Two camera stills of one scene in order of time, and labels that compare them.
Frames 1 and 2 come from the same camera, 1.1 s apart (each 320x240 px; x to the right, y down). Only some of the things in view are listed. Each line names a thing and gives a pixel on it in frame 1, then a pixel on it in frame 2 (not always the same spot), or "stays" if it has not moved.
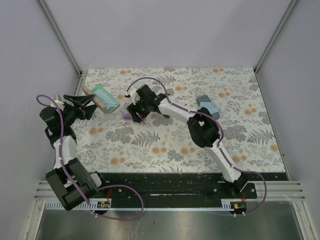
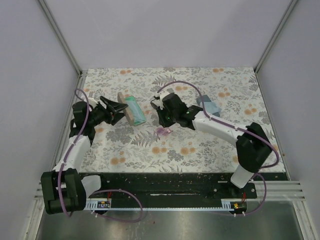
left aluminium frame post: x=60 y=36 stays
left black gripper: x=87 y=113 to x=114 y=107
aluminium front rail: x=277 y=190 stays
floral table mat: x=112 y=142 stays
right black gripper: x=133 y=109 to x=161 y=111
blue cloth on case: x=211 y=106 stays
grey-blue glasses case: x=202 y=98 stays
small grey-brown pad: x=103 y=99 to x=130 y=119
